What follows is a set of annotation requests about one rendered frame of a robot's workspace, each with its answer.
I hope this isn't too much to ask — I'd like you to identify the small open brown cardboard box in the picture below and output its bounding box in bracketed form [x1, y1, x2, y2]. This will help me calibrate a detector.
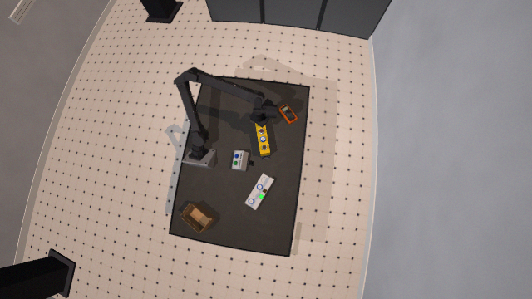
[181, 203, 216, 233]

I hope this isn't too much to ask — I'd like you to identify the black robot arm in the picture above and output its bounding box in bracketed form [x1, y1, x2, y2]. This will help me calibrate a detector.
[173, 67, 277, 161]

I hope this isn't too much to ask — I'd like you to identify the white key housing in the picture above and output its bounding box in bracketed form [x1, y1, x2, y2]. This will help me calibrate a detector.
[232, 150, 254, 172]

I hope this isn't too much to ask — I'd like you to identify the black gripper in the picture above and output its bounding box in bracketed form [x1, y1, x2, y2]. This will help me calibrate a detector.
[249, 113, 269, 128]

